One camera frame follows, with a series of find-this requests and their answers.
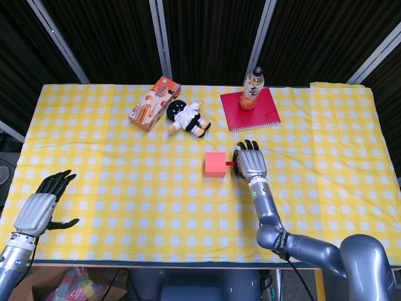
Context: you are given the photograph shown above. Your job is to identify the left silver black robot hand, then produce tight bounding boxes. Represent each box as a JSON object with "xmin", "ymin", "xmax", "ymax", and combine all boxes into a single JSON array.
[{"xmin": 14, "ymin": 169, "xmax": 80, "ymax": 238}]

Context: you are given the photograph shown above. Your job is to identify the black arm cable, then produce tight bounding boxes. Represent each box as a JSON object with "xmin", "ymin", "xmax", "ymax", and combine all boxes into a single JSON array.
[{"xmin": 281, "ymin": 250, "xmax": 313, "ymax": 301}]

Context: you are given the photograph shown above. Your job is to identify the blue grey chair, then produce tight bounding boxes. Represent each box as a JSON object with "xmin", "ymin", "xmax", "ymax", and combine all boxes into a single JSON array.
[{"xmin": 128, "ymin": 268, "xmax": 261, "ymax": 301}]

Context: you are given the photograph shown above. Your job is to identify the orange snack box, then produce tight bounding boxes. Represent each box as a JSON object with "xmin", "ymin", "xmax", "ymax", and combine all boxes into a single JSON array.
[{"xmin": 128, "ymin": 76, "xmax": 182, "ymax": 133}]

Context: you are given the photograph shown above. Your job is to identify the aluminium frame rail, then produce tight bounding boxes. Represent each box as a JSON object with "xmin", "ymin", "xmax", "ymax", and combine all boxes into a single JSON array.
[{"xmin": 0, "ymin": 120, "xmax": 26, "ymax": 144}]

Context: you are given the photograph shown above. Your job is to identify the black white plush doll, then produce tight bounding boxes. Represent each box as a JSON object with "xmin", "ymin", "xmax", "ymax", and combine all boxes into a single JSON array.
[{"xmin": 165, "ymin": 99, "xmax": 212, "ymax": 138}]

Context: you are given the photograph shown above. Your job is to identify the brown cardboard box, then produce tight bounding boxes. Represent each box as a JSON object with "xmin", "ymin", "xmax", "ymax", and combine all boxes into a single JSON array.
[{"xmin": 8, "ymin": 267, "xmax": 128, "ymax": 301}]

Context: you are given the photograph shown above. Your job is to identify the aluminium frame post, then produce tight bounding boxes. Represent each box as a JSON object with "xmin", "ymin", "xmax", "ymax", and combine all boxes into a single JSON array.
[
  {"xmin": 148, "ymin": 0, "xmax": 174, "ymax": 86},
  {"xmin": 346, "ymin": 31, "xmax": 401, "ymax": 85},
  {"xmin": 26, "ymin": 0, "xmax": 90, "ymax": 84},
  {"xmin": 246, "ymin": 0, "xmax": 278, "ymax": 81}
]

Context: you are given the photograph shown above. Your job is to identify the orange sticky note block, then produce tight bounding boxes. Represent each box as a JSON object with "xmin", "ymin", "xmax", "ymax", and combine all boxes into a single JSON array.
[{"xmin": 204, "ymin": 151, "xmax": 227, "ymax": 179}]

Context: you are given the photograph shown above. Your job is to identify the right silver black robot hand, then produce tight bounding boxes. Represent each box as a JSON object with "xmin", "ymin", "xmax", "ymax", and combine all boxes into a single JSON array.
[{"xmin": 232, "ymin": 139, "xmax": 269, "ymax": 182}]

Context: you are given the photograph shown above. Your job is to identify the orange tea drink bottle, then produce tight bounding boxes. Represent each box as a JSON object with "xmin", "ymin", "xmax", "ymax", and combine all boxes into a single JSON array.
[{"xmin": 239, "ymin": 66, "xmax": 266, "ymax": 111}]

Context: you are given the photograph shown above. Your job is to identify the yellow white checkered tablecloth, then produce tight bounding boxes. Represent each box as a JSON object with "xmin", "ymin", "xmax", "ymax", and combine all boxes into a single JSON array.
[{"xmin": 0, "ymin": 81, "xmax": 401, "ymax": 264}]

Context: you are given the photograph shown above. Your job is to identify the colourful foam blocks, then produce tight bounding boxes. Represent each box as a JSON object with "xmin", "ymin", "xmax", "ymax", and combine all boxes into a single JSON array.
[{"xmin": 46, "ymin": 268, "xmax": 104, "ymax": 301}]

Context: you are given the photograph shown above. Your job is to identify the red spiral notebook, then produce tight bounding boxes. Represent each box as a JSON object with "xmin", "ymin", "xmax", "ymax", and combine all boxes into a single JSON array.
[{"xmin": 219, "ymin": 87, "xmax": 282, "ymax": 133}]

